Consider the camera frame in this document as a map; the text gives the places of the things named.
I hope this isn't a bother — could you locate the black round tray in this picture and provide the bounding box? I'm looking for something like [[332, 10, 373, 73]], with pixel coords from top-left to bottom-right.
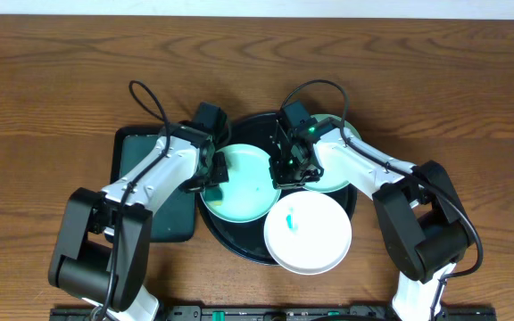
[[195, 112, 358, 266]]

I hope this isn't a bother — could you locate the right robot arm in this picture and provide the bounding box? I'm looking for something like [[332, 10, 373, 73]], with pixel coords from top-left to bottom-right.
[[270, 117, 484, 320]]

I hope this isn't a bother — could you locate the mint green plate back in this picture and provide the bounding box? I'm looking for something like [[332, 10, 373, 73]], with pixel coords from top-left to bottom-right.
[[304, 114, 361, 193]]

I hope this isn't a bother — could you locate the green scrubbing sponge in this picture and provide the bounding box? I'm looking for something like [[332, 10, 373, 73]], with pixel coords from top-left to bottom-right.
[[203, 186, 223, 206]]

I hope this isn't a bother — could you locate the black rectangular sponge tray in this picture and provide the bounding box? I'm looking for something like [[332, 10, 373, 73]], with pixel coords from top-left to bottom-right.
[[110, 126, 195, 243]]

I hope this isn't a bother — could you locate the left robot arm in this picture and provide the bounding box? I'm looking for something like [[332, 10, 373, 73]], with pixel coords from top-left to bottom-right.
[[48, 122, 223, 320]]

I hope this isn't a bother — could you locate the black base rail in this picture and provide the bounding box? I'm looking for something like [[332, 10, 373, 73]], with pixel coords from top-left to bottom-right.
[[49, 303, 498, 321]]

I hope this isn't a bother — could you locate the mint green plate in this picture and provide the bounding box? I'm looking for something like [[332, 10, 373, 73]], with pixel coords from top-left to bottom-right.
[[201, 144, 281, 223], [304, 114, 361, 193]]

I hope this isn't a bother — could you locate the white plate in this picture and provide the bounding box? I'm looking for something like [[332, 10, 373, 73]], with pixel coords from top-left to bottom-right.
[[263, 191, 352, 276]]

